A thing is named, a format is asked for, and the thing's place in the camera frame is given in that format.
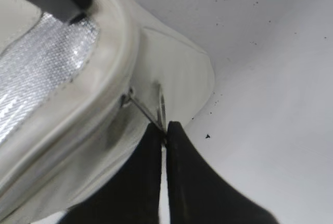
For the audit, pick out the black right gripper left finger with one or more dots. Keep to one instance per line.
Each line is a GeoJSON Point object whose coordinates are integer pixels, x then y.
{"type": "Point", "coordinates": [132, 194]}

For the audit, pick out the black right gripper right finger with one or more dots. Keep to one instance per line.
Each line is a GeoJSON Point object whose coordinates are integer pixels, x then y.
{"type": "Point", "coordinates": [197, 194]}

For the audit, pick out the cream fabric zipper bag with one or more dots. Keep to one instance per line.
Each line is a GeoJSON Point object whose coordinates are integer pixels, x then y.
{"type": "Point", "coordinates": [67, 120]}

